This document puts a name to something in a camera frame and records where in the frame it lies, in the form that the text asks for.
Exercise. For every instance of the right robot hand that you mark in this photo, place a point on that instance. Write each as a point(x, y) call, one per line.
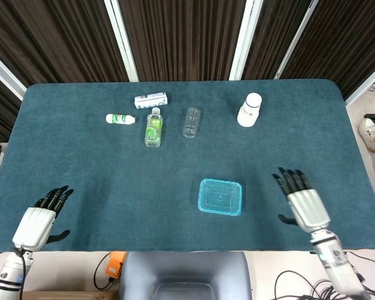
point(307, 209)

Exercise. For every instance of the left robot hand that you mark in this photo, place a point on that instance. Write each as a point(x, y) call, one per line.
point(32, 226)

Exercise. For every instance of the blue plastic lid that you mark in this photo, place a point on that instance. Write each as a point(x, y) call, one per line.
point(206, 187)

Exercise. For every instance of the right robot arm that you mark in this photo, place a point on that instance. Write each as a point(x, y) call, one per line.
point(334, 262)

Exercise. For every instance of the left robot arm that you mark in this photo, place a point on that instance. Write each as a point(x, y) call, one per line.
point(6, 276)

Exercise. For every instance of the white and blue carton box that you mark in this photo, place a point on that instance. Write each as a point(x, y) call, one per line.
point(151, 100)

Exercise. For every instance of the orange device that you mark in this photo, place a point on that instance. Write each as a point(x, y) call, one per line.
point(115, 265)

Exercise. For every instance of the teal velvet table cloth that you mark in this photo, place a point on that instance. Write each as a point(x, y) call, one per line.
point(112, 175)

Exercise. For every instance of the white sneaker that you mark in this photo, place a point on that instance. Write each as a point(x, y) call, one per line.
point(370, 132)

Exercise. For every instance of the white pill bottle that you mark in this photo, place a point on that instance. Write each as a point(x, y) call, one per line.
point(248, 115)

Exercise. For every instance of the dark brown partition panel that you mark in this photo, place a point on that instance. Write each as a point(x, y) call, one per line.
point(181, 37)
point(0, 106)
point(65, 40)
point(268, 37)
point(340, 43)

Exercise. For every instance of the small white bottle green label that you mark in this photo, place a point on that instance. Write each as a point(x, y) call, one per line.
point(118, 118)

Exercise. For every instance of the clear bottle with green label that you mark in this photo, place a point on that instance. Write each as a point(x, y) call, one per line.
point(153, 131)

